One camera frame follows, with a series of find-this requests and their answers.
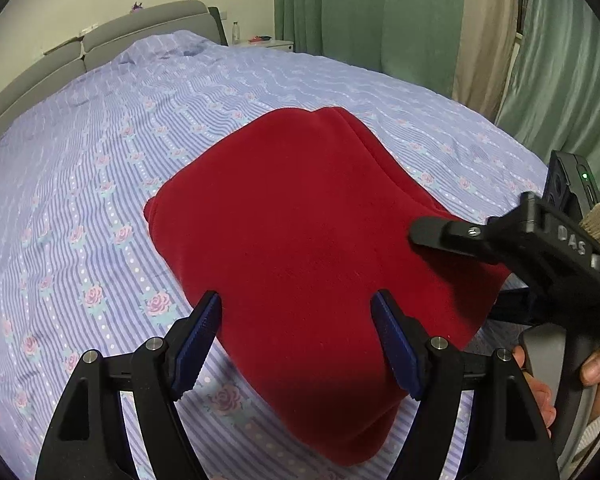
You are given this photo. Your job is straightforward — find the white nightstand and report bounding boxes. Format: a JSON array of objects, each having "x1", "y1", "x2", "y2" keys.
[{"x1": 230, "y1": 39, "x2": 295, "y2": 54}]

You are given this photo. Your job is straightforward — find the person's right hand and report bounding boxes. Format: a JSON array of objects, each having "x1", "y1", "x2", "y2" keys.
[{"x1": 511, "y1": 342, "x2": 600, "y2": 428}]

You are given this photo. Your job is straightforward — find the green curtain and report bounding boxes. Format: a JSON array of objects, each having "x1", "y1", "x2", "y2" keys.
[
  {"x1": 497, "y1": 0, "x2": 600, "y2": 161},
  {"x1": 274, "y1": 0, "x2": 468, "y2": 96}
]

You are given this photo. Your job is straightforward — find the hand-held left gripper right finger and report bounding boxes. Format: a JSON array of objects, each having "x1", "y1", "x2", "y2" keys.
[{"x1": 370, "y1": 289, "x2": 561, "y2": 480}]

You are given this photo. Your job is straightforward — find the grey padded headboard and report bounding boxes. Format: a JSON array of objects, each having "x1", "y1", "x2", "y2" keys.
[{"x1": 0, "y1": 0, "x2": 228, "y2": 163}]

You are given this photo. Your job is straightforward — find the red knit garment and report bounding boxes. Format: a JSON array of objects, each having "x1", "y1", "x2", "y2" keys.
[{"x1": 144, "y1": 106, "x2": 513, "y2": 467}]

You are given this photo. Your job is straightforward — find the beige curtain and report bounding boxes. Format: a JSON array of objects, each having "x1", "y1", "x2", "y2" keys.
[{"x1": 452, "y1": 0, "x2": 526, "y2": 121}]

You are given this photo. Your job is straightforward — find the bed with floral purple sheet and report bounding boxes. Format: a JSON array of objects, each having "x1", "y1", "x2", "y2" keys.
[{"x1": 0, "y1": 30, "x2": 561, "y2": 480}]

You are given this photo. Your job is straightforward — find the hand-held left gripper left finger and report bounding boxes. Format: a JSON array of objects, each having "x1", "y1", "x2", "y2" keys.
[{"x1": 34, "y1": 290, "x2": 223, "y2": 480}]

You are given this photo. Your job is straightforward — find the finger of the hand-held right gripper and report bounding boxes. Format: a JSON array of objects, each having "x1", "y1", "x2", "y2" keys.
[
  {"x1": 409, "y1": 192, "x2": 541, "y2": 266},
  {"x1": 487, "y1": 285, "x2": 546, "y2": 326}
]

